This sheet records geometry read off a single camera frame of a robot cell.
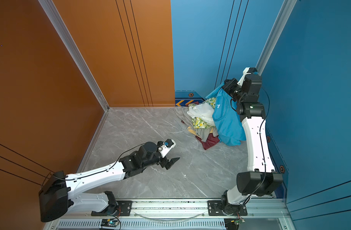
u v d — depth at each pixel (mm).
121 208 733
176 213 727
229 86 601
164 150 647
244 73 601
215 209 725
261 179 394
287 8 697
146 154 573
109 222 709
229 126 860
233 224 704
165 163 669
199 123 1021
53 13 712
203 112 1046
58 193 405
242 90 561
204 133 1010
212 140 994
